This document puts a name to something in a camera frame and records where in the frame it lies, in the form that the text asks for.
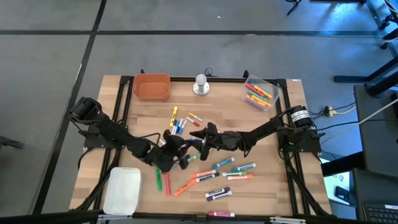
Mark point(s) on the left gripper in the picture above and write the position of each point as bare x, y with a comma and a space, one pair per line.
163, 157

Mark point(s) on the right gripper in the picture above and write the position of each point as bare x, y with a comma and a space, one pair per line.
227, 140

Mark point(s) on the teal Expo marker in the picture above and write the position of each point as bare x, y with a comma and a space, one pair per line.
243, 167
223, 162

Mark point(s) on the orange Expo marker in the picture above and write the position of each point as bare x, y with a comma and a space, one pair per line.
240, 177
203, 173

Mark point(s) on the green highlighter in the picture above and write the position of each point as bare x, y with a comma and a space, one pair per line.
158, 179

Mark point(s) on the pink highlighter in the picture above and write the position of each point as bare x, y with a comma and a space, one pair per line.
253, 89
167, 184

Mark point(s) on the dark green Expo marker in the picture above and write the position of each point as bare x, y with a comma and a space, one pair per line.
207, 177

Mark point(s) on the yellow highlighter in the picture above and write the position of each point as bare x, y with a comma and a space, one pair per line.
173, 116
263, 91
260, 100

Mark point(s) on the orange Sharpie highlighter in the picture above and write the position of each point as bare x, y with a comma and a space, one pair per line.
185, 187

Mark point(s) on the purple highlighter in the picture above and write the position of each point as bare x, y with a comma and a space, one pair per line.
253, 104

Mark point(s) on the white plastic bin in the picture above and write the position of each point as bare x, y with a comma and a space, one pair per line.
122, 191

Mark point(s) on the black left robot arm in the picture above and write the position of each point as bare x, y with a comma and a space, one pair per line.
105, 124

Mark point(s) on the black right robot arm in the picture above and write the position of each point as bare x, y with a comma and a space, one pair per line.
273, 124

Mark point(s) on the red cap mini marker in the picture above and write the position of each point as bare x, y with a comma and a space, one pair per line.
192, 121

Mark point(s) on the light blue cap mini marker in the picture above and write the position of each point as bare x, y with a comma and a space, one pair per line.
184, 125
180, 126

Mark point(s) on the white bulb lamp metal base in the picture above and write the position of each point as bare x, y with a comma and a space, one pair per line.
201, 83

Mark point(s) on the orange plastic bin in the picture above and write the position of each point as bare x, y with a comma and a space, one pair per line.
151, 86

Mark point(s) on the pink marker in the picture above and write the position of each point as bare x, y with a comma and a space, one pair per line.
221, 214

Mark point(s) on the clear plastic container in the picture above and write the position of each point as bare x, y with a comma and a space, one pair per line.
275, 93

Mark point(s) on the white paper sheet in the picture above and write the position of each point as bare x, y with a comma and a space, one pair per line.
331, 183

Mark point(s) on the black phone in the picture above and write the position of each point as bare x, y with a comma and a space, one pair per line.
345, 194

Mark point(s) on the black office chair base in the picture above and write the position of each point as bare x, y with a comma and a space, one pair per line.
390, 28
293, 6

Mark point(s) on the black floor stand foot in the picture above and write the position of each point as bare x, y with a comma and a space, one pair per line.
11, 143

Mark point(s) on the black desk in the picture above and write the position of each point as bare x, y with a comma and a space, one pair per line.
376, 130

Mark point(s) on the black desk leg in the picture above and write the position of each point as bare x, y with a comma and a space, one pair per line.
367, 73

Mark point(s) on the black keyboard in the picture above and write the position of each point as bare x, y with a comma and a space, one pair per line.
382, 213

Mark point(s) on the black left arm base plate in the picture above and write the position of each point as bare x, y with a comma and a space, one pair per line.
93, 141

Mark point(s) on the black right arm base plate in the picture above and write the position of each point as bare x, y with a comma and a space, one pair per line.
298, 141

